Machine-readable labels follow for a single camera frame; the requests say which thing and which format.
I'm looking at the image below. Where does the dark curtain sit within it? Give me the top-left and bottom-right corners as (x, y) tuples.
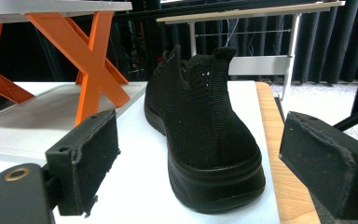
(164, 0), (358, 85)

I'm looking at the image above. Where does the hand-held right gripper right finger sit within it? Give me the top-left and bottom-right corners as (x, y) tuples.
(278, 110), (358, 221)

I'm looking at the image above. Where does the orange and grey shoe rack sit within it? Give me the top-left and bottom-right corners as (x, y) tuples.
(0, 0), (147, 166)

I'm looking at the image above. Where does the black knit shoe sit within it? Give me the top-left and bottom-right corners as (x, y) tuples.
(144, 44), (267, 215)

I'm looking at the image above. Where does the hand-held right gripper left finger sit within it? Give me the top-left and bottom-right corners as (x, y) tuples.
(45, 108), (121, 217)

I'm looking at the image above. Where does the white cable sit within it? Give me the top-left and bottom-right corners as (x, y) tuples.
(225, 18), (241, 48)

